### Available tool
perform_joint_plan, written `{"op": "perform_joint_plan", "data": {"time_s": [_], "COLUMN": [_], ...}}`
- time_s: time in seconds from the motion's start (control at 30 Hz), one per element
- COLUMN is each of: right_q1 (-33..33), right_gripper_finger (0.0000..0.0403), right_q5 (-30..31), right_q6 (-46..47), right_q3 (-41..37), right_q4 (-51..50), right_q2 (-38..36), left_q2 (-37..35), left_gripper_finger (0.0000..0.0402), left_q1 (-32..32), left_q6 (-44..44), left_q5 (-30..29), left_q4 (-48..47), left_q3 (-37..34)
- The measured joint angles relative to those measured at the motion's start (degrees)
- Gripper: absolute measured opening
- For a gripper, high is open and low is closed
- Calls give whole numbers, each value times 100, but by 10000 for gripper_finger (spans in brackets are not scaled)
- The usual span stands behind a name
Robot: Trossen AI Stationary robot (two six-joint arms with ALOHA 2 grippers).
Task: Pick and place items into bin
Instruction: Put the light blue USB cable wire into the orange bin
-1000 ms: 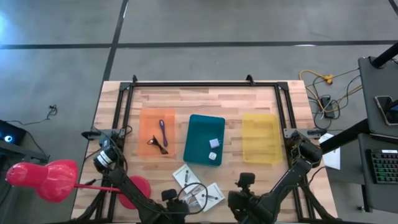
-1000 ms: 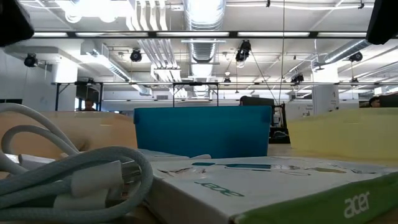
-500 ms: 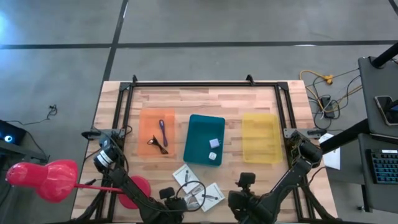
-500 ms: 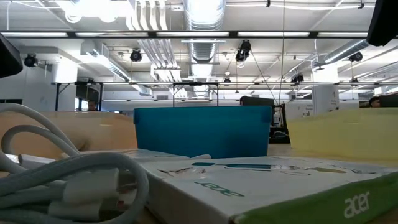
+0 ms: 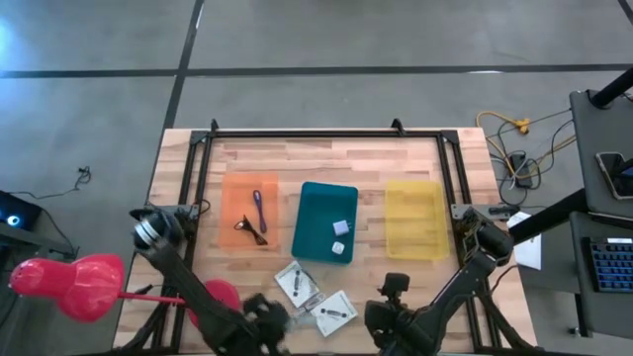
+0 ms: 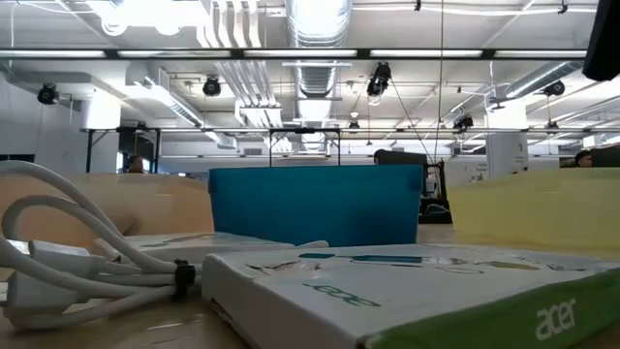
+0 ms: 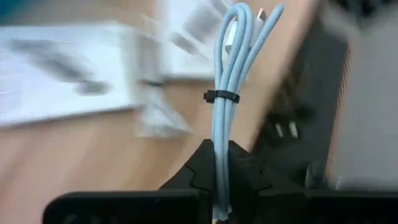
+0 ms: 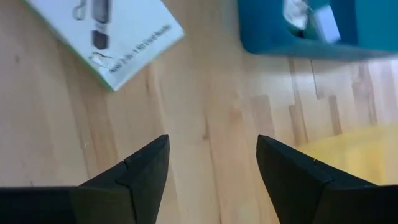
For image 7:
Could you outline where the light blue braided cable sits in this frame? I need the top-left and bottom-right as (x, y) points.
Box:
(203, 2), (285, 222)

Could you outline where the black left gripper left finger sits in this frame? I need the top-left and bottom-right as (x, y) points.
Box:
(43, 139), (217, 224)

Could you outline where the black aluminium table frame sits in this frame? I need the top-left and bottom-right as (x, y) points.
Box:
(248, 12), (352, 190)

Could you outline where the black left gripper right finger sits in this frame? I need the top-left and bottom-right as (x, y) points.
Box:
(228, 140), (398, 224)

